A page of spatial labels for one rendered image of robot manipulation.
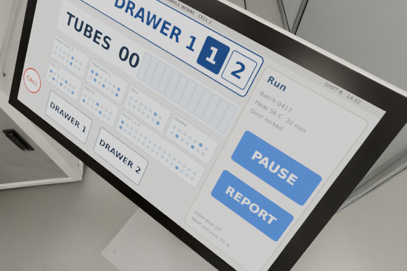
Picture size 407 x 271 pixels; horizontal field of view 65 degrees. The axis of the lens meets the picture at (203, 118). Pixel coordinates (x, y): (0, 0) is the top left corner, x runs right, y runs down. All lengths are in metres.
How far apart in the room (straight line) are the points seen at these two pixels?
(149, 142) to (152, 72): 0.10
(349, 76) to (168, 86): 0.21
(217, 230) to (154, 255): 0.99
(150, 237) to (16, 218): 0.60
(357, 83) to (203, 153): 0.19
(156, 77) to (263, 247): 0.25
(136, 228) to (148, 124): 1.04
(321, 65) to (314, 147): 0.09
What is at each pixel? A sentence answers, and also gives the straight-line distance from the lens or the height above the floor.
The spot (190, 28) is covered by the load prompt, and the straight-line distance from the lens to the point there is 0.39.
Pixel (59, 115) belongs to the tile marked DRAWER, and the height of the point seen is 1.00.
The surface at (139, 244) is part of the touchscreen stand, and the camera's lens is 1.44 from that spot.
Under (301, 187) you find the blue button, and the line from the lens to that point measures 0.38.
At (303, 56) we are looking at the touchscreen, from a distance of 0.35.
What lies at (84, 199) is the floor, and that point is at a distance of 1.58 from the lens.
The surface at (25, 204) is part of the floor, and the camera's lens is 1.67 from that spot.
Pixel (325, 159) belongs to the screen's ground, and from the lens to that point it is 0.37.
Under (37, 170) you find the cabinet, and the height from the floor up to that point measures 0.20.
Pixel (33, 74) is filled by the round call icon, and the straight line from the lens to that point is 0.59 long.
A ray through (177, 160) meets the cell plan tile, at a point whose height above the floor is 1.04.
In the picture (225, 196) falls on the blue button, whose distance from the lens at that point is 0.42.
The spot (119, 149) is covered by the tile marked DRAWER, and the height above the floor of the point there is 1.01.
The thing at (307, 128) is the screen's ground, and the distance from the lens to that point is 0.36.
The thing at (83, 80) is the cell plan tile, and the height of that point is 1.06.
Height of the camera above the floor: 1.44
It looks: 60 degrees down
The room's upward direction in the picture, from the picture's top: 3 degrees clockwise
